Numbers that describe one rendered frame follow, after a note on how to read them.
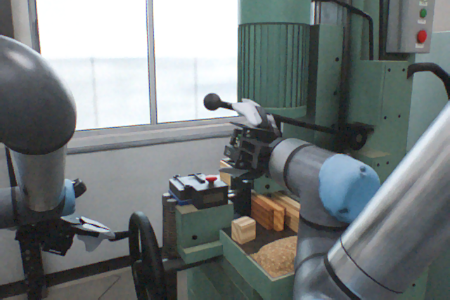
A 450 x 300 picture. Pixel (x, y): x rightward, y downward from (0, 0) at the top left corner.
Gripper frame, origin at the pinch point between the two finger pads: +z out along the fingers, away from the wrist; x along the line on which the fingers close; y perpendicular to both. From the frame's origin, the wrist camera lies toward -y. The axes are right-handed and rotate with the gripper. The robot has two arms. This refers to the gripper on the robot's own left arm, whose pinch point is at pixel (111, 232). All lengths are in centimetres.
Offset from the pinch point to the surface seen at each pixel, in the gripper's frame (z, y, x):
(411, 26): 34, -77, 25
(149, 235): 2.6, -7.4, 14.8
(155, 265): 4.4, -3.6, 19.7
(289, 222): 32.5, -21.9, 18.9
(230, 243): 20.2, -12.3, 18.1
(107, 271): 52, 70, -122
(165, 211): 9.0, -10.4, 3.2
